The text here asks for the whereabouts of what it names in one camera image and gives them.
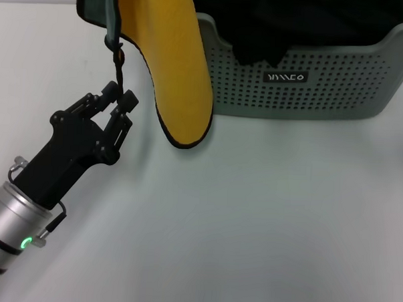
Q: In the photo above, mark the yellow and grey towel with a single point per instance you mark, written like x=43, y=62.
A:
x=178, y=73

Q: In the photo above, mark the black cloth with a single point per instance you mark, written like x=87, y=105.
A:
x=294, y=21

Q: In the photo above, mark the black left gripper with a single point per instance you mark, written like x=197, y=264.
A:
x=68, y=145

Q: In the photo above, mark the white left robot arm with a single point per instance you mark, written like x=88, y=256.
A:
x=8, y=212

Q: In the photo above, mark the grey perforated storage box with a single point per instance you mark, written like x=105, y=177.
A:
x=324, y=96

